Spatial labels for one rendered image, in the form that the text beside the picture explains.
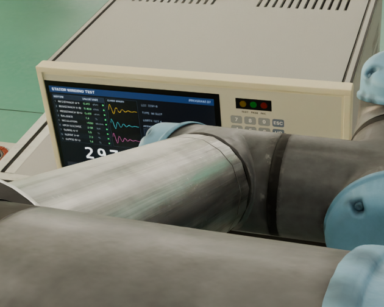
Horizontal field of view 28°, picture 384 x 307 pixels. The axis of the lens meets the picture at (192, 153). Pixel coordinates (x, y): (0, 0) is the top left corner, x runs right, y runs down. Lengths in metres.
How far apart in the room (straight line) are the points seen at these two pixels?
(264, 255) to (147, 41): 0.98
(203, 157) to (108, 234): 0.30
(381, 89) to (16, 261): 0.45
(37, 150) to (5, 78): 2.91
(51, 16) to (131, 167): 4.52
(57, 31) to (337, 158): 4.17
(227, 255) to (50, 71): 0.94
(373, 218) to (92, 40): 0.73
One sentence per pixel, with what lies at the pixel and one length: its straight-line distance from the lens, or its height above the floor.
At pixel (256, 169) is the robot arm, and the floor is 1.48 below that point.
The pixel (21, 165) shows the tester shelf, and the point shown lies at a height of 1.11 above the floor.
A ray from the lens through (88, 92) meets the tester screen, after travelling 1.07.
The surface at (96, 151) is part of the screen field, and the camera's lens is 1.12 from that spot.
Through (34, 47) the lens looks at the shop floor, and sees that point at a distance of 4.49.
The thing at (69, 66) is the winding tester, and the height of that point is 1.32.
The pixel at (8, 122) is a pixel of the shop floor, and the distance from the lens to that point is 3.75.
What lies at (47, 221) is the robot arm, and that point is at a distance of 0.17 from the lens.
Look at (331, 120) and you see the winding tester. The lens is 0.98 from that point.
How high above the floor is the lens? 1.78
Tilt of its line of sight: 33 degrees down
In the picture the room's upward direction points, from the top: 6 degrees counter-clockwise
